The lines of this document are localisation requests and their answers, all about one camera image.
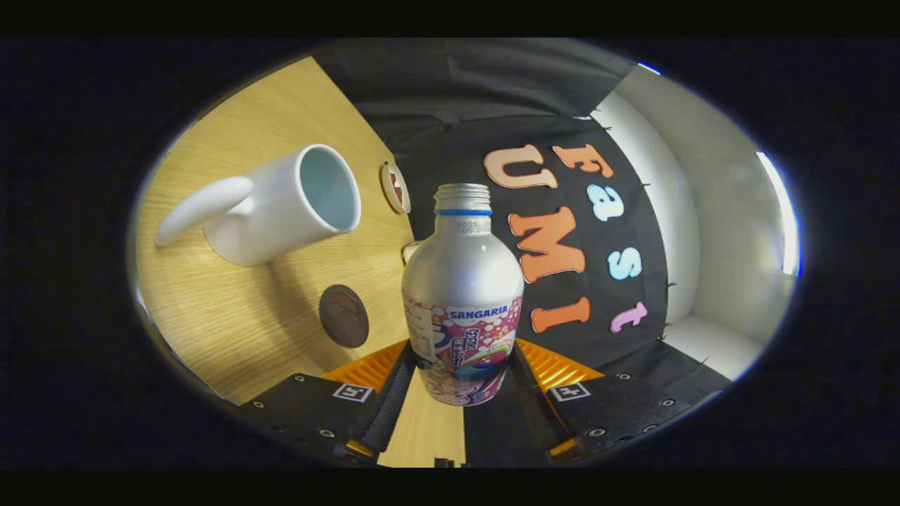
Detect dark round coaster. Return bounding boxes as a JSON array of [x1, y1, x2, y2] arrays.
[[319, 284, 370, 349]]

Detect silver juice bottle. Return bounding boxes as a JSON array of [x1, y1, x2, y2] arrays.
[[401, 183, 525, 407]]

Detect white cup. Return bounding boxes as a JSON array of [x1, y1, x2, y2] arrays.
[[155, 144, 362, 267]]

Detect ceiling light strip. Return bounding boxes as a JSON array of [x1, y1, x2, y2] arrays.
[[756, 151, 802, 276]]

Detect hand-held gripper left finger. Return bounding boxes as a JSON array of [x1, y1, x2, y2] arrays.
[[239, 339, 417, 465]]

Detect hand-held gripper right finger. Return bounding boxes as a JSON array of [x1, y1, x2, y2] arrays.
[[508, 339, 725, 461]]

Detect white round plate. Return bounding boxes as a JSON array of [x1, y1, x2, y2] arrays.
[[380, 161, 412, 214]]

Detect wooden table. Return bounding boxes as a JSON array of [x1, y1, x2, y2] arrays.
[[134, 56, 468, 468]]

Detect black backdrop cloth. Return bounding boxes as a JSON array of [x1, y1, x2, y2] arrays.
[[313, 39, 735, 468]]

